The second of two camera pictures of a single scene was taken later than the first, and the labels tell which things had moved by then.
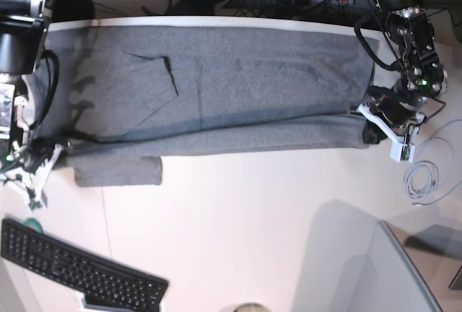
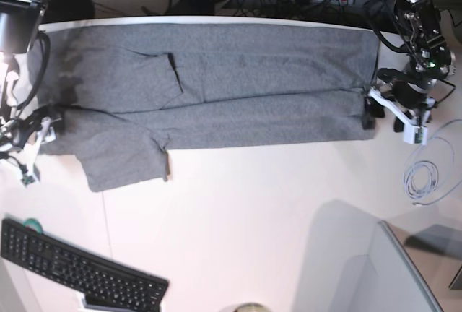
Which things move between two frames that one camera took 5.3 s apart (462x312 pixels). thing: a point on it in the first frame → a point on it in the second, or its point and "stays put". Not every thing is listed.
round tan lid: [251, 307] stays put
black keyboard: [106, 286] stays put
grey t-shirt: [129, 94] stays put
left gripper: [36, 162] → [30, 131]
